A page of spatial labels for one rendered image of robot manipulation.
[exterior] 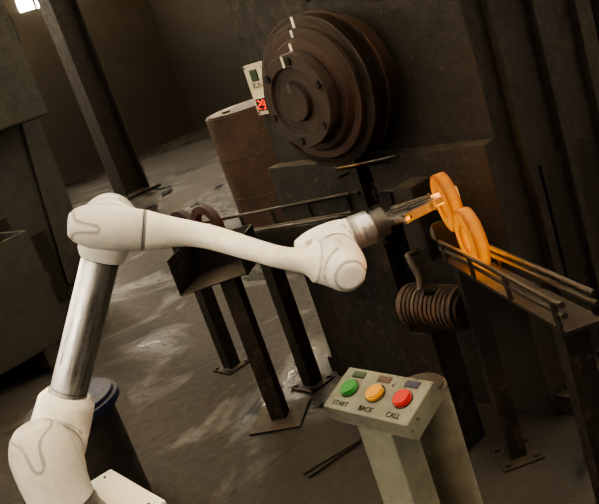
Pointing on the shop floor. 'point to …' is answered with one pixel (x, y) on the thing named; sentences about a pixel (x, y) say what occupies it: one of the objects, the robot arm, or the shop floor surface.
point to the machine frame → (480, 174)
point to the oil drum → (246, 160)
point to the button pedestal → (392, 434)
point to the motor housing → (442, 346)
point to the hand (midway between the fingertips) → (445, 196)
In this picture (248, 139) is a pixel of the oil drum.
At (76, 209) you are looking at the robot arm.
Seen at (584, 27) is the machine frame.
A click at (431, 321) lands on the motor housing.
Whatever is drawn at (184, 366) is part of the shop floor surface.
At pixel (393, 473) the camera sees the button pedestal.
